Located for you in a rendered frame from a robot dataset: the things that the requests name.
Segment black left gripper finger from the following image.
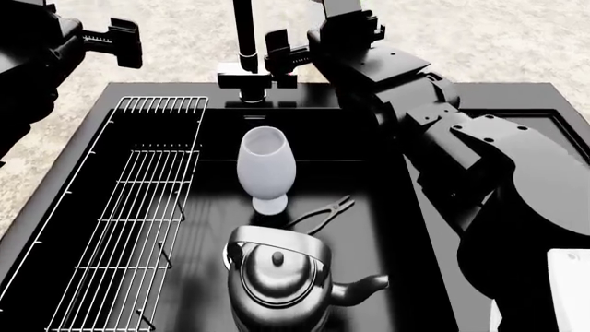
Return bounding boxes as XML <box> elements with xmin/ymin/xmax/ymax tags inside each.
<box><xmin>108</xmin><ymin>17</ymin><xmax>140</xmax><ymax>36</ymax></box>
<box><xmin>108</xmin><ymin>33</ymin><xmax>144</xmax><ymax>69</ymax></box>

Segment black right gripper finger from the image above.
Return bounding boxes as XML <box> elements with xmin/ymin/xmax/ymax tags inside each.
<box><xmin>263</xmin><ymin>54</ymin><xmax>300</xmax><ymax>89</ymax></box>
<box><xmin>264</xmin><ymin>28</ymin><xmax>296</xmax><ymax>56</ymax></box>

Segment black sink faucet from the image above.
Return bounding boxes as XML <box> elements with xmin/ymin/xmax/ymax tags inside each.
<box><xmin>216</xmin><ymin>0</ymin><xmax>274</xmax><ymax>104</ymax></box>

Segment white wine glass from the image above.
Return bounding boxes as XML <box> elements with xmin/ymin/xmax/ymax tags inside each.
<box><xmin>236</xmin><ymin>125</ymin><xmax>298</xmax><ymax>216</ymax></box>

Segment black kitchen sink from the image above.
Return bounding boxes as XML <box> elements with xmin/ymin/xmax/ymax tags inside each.
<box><xmin>0</xmin><ymin>81</ymin><xmax>590</xmax><ymax>332</ymax></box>

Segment silver metal kettle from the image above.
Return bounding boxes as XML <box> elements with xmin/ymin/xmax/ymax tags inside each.
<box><xmin>223</xmin><ymin>224</ymin><xmax>391</xmax><ymax>332</ymax></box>

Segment black metal pliers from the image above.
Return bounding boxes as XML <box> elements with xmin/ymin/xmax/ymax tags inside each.
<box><xmin>281</xmin><ymin>194</ymin><xmax>357</xmax><ymax>237</ymax></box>

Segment white cutting board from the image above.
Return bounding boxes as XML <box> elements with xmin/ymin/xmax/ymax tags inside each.
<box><xmin>546</xmin><ymin>247</ymin><xmax>590</xmax><ymax>332</ymax></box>

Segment silver wire drying rack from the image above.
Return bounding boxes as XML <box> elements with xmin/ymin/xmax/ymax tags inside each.
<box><xmin>0</xmin><ymin>96</ymin><xmax>210</xmax><ymax>332</ymax></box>

